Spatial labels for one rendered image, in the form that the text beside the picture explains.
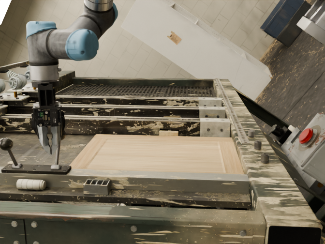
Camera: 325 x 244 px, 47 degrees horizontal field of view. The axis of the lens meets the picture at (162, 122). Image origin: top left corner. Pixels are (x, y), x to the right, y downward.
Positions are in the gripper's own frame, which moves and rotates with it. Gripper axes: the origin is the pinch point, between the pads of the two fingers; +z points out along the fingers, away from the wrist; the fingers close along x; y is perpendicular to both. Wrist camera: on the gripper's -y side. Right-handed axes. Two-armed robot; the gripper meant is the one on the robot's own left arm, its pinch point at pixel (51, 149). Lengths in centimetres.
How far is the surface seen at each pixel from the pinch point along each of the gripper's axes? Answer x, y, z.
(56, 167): 1.2, -2.1, 6.4
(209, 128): 63, -34, 8
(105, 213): 11.8, 28.3, 7.1
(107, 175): 15.2, 4.5, 8.1
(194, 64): 181, -369, 19
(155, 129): 42, -42, 9
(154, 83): 75, -172, 10
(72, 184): 5.3, 1.2, 11.0
